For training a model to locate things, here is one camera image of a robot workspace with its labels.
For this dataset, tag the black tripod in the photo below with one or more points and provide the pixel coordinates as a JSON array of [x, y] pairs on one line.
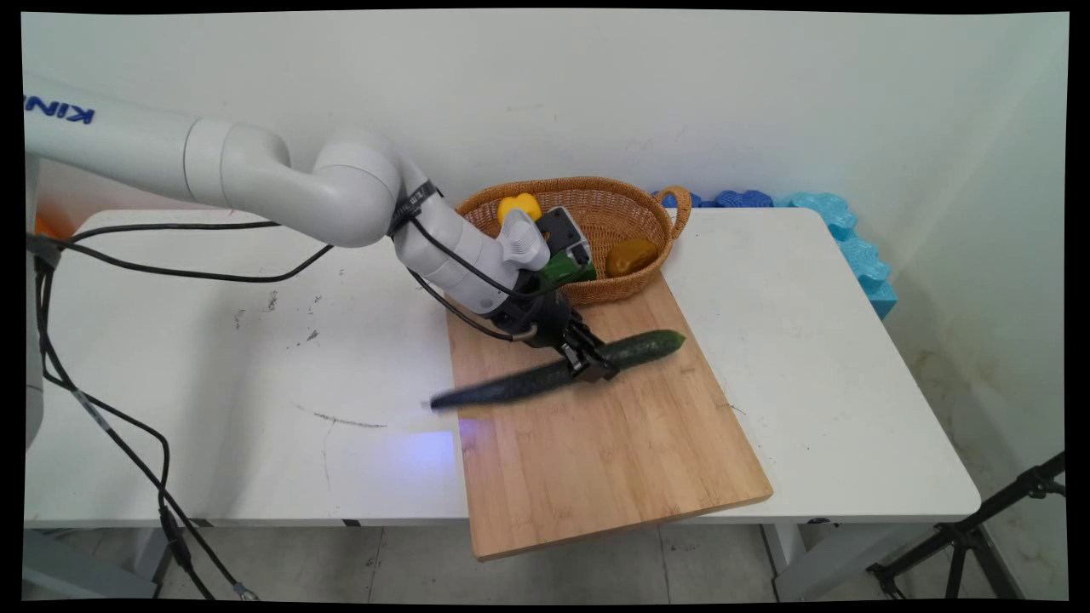
[[966, 535]]

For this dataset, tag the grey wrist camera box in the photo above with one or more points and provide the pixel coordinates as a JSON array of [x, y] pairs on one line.
[[564, 234]]

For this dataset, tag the green bell pepper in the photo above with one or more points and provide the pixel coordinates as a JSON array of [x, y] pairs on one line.
[[569, 271]]

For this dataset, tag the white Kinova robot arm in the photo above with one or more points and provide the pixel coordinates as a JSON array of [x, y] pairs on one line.
[[255, 170]]

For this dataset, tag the dark green cucumber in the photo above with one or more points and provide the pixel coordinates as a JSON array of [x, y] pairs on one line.
[[647, 347]]

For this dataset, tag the wooden cutting board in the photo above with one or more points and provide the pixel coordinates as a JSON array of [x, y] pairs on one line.
[[613, 460]]

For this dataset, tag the brown wicker basket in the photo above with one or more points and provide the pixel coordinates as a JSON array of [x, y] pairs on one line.
[[613, 204]]

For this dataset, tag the light blue foam block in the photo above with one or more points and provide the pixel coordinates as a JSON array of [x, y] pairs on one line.
[[860, 255]]

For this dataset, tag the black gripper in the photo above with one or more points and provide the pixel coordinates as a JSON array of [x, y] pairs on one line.
[[541, 319]]

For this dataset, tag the orange object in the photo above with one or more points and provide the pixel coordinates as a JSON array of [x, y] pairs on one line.
[[47, 226]]

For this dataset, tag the orange-yellow bell pepper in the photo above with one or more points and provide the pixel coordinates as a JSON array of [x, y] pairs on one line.
[[630, 257]]

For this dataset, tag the yellow bell pepper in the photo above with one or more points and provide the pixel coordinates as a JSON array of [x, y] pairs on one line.
[[519, 204]]

